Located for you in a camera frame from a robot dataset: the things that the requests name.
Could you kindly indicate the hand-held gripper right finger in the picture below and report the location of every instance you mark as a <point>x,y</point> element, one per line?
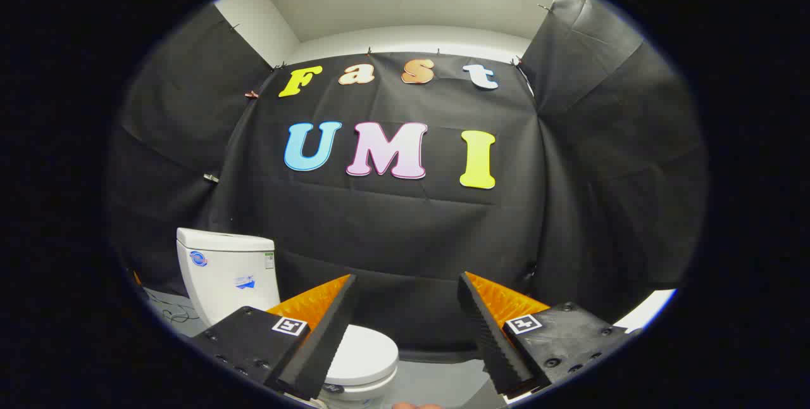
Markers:
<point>490,339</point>

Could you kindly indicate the white ceramic toilet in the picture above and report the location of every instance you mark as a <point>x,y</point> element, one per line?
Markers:
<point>221,276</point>

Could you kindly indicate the white toilet lid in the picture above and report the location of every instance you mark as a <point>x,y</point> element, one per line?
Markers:
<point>364,352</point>

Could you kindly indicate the silver metal clip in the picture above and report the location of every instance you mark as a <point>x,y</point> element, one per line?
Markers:
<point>211,177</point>

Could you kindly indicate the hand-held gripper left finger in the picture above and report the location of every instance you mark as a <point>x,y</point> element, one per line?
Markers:
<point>326,339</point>

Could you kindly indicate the black backdrop cloth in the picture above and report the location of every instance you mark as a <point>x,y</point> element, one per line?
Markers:
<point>392,238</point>

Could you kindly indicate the small orange object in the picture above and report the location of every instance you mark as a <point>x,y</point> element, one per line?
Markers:
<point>137,278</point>

